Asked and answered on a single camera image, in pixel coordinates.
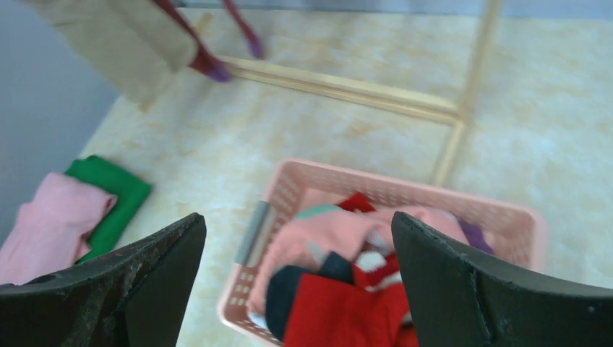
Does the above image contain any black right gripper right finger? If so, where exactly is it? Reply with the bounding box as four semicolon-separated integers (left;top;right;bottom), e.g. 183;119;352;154
391;212;612;346

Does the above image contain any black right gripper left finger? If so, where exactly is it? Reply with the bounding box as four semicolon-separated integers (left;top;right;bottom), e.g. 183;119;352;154
1;213;207;346

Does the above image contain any red santa sock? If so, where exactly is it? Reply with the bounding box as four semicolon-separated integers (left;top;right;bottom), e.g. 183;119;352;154
282;251;419;347
336;192;377;213

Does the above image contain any red santa sock front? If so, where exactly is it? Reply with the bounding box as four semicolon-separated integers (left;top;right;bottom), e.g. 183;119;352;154
336;192;377;213

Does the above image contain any pink plastic basket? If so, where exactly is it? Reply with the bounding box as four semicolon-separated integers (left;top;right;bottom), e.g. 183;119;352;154
217;158;548;346

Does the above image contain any beige sock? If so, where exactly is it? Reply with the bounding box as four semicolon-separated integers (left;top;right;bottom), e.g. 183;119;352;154
26;0;197;103

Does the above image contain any purple striped sock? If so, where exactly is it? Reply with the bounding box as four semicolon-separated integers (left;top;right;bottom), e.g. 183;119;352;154
459;220;494;255

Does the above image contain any green cloth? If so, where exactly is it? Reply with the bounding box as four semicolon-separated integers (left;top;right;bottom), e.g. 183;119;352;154
64;154;153;265

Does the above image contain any pink cloth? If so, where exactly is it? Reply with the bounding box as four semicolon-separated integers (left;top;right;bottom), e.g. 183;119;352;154
1;172;117;285

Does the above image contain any wooden drying rack frame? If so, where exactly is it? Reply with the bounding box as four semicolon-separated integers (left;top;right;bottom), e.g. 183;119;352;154
187;1;502;184

